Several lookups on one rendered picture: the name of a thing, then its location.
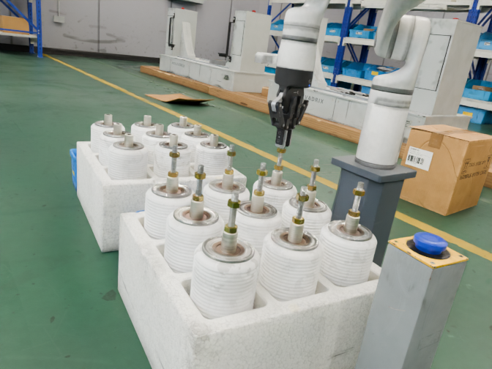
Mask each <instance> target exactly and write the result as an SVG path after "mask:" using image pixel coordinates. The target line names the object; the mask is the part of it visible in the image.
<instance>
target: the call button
mask: <svg viewBox="0 0 492 369"><path fill-rule="evenodd" d="M413 241H414V242H415V246H416V248H417V249H419V250H421V251H422V252H425V253H429V254H433V255H439V254H441V252H442V251H445V250H446V249H447V245H448V244H447V242H446V241H445V240H444V239H443V238H441V237H440V236H437V235H435V234H432V233H428V232H418V233H416V234H415V235H414V238H413Z"/></svg>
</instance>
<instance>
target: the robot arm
mask: <svg viewBox="0 0 492 369"><path fill-rule="evenodd" d="M424 1H426V0H387V2H386V4H385V7H384V11H383V13H382V16H381V19H380V21H379V24H378V28H377V30H376V36H375V40H374V44H373V45H374V51H375V53H376V55H377V56H380V57H382V58H385V59H395V60H401V61H406V63H405V65H404V66H403V67H402V68H400V69H399V70H396V71H394V72H391V73H387V74H383V75H377V76H375V77H374V78H373V81H372V84H371V89H370V94H369V98H368V104H367V107H366V111H365V117H364V120H363V124H362V130H361V133H360V137H359V143H358V147H357V153H356V157H355V162H356V163H358V164H360V165H363V166H366V167H369V168H375V169H380V170H392V169H394V167H396V165H397V161H398V156H399V153H400V148H401V145H402V142H403V137H404V133H405V130H406V128H405V124H406V119H407V116H408V113H409V107H410V105H411V99H412V96H413V93H414V87H415V84H416V81H417V76H418V73H419V70H420V65H421V63H422V59H423V56H424V53H425V51H426V47H427V44H428V41H429V37H430V33H431V21H430V20H429V18H426V17H420V16H413V15H405V14H406V13H407V12H408V11H410V10H412V9H413V8H415V7H416V6H418V5H419V4H421V3H423V2H424ZM329 2H330V0H305V3H304V4H303V6H302V7H293V8H291V9H289V10H288V11H287V12H286V15H285V19H284V25H283V34H282V40H281V43H280V47H279V51H278V54H276V53H262V52H257V53H256V55H255V61H254V62H256V63H262V64H276V70H275V83H276V84H278V85H279V89H278V91H277V96H276V97H277V98H276V99H275V100H274V101H273V100H269V102H268V107H269V115H270V119H271V123H272V126H275V127H276V128H277V135H276V140H275V145H276V146H277V147H280V148H284V147H286V146H290V145H291V137H292V133H293V129H294V128H295V127H296V125H299V124H300V122H301V120H302V117H303V116H304V113H305V111H306V108H307V106H308V103H309V100H305V99H304V98H303V97H304V89H307V88H310V87H311V84H312V80H313V71H314V67H315V63H316V50H317V44H316V43H318V35H319V31H320V25H321V21H322V18H323V17H324V13H325V12H326V10H327V7H328V4H329ZM276 119H277V120H276Z"/></svg>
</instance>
